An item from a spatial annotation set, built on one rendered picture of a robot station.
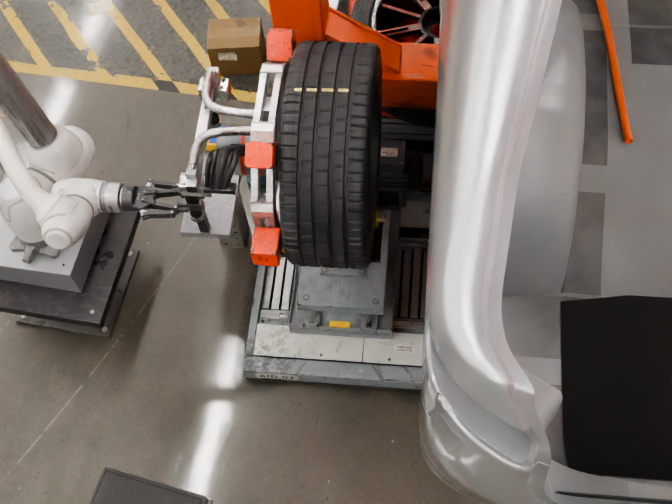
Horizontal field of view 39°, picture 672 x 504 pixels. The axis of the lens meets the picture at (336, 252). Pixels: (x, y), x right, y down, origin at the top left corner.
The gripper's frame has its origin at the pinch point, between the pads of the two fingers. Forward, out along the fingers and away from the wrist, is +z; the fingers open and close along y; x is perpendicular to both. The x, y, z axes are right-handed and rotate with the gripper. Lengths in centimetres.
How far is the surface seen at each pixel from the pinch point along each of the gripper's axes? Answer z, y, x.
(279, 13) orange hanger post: 20, -60, 14
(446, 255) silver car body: 73, 57, 80
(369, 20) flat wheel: 43, -101, -33
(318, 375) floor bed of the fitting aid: 34, 23, -76
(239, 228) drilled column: 0, -30, -68
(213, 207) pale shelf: -3.5, -20.8, -38.4
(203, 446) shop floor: -4, 49, -83
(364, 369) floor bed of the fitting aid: 50, 19, -76
